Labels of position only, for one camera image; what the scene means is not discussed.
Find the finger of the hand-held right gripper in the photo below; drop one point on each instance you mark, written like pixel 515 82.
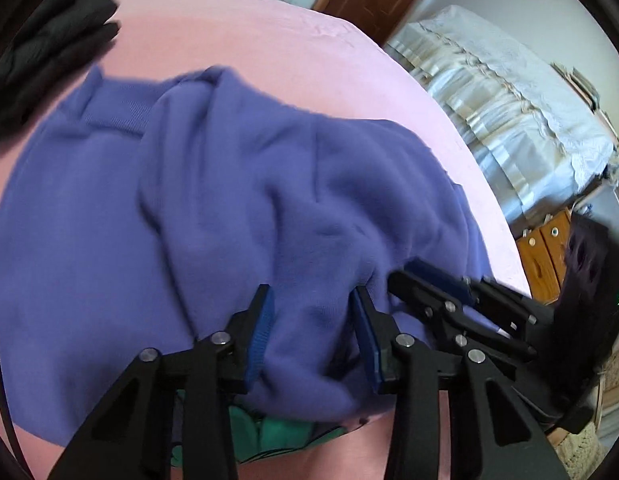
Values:
pixel 439 280
pixel 419 292

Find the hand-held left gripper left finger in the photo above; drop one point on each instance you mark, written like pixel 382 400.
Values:
pixel 259 342

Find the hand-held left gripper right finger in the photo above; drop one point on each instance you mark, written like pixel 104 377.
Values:
pixel 365 342

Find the purple zip hoodie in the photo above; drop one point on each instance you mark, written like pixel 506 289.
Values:
pixel 239 210

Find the wooden drawer cabinet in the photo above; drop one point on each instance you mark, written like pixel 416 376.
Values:
pixel 544 255

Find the green printed cloth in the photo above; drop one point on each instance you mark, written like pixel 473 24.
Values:
pixel 269 432

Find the woven beige stool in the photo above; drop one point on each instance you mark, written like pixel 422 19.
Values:
pixel 582 460

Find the furniture under white lace cloth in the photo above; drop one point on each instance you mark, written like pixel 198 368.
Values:
pixel 504 110

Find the pink bed blanket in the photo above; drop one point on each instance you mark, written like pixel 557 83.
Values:
pixel 289 55

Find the black puffer jacket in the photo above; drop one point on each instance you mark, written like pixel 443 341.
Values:
pixel 44 45

